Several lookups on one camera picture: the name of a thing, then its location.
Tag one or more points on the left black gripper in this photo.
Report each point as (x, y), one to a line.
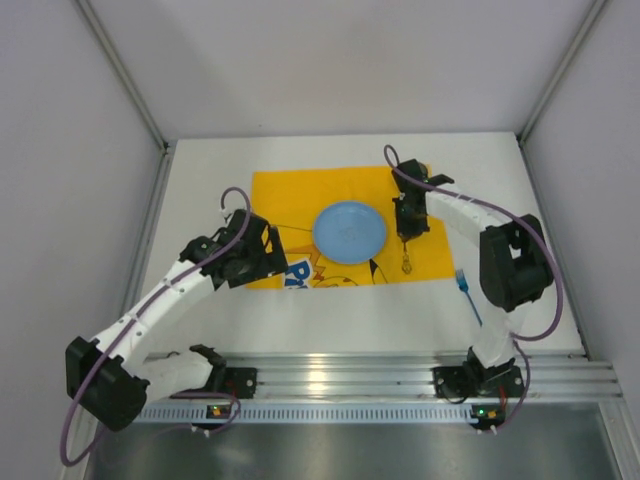
(270, 245)

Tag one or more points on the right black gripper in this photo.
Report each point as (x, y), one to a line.
(409, 228)

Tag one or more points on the gold spoon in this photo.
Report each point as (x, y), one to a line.
(406, 261)

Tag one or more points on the yellow cloth placemat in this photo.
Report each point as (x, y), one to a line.
(291, 201)

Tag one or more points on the blue plate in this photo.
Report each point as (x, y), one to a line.
(349, 232)

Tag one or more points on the blue fork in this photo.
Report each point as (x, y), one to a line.
(464, 288)

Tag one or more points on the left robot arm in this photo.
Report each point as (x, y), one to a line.
(111, 375)

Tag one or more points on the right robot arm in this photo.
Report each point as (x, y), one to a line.
(515, 265)

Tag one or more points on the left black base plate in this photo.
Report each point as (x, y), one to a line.
(239, 382)

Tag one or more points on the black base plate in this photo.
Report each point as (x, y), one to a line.
(239, 382)
(455, 382)

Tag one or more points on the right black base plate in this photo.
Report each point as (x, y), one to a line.
(455, 382)

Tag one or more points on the perforated cable duct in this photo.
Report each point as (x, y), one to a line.
(215, 412)

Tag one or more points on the aluminium mounting rail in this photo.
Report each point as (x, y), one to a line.
(547, 378)

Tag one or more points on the right aluminium frame post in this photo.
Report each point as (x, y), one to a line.
(578, 41)

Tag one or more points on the aluminium frame post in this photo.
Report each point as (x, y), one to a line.
(108, 48)
(578, 41)

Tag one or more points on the left aluminium frame post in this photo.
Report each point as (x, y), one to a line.
(108, 48)

